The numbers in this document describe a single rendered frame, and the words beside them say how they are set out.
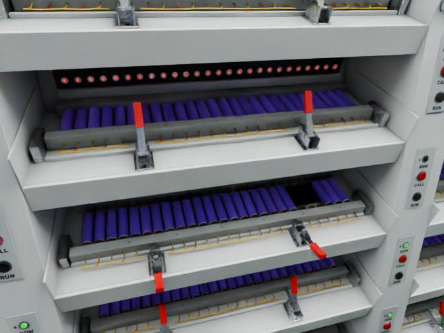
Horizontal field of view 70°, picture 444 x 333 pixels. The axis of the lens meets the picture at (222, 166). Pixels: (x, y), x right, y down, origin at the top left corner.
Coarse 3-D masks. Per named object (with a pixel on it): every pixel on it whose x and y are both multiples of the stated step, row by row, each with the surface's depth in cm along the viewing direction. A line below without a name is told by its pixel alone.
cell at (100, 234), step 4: (100, 212) 59; (96, 216) 59; (100, 216) 59; (104, 216) 59; (96, 220) 58; (100, 220) 58; (104, 220) 59; (96, 224) 57; (100, 224) 57; (104, 224) 58; (96, 228) 57; (100, 228) 57; (104, 228) 57; (96, 232) 56; (100, 232) 56; (104, 232) 57; (96, 236) 55; (100, 236) 55; (104, 236) 56; (104, 240) 56
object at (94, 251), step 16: (320, 208) 63; (336, 208) 63; (352, 208) 64; (224, 224) 59; (240, 224) 59; (256, 224) 59; (272, 224) 60; (288, 224) 62; (112, 240) 54; (128, 240) 55; (144, 240) 55; (160, 240) 55; (176, 240) 56; (192, 240) 57; (240, 240) 58; (80, 256) 52; (96, 256) 53
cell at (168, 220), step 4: (164, 204) 62; (168, 204) 62; (164, 208) 61; (168, 208) 61; (164, 212) 61; (168, 212) 60; (164, 216) 60; (168, 216) 60; (164, 220) 59; (168, 220) 59; (172, 220) 60; (164, 224) 59; (168, 224) 58; (172, 224) 59; (168, 228) 58; (172, 228) 58
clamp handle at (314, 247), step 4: (300, 232) 59; (304, 232) 58; (304, 236) 58; (308, 240) 56; (312, 240) 56; (312, 244) 55; (316, 244) 55; (312, 248) 54; (316, 248) 54; (320, 248) 54; (316, 252) 53; (320, 252) 53; (324, 252) 53; (320, 256) 52; (324, 256) 52
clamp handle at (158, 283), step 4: (156, 256) 52; (156, 260) 52; (156, 264) 51; (156, 268) 50; (160, 268) 50; (156, 272) 50; (160, 272) 49; (156, 276) 48; (160, 276) 48; (156, 280) 48; (160, 280) 48; (156, 284) 47; (160, 284) 47; (156, 288) 46; (160, 288) 46; (156, 292) 46
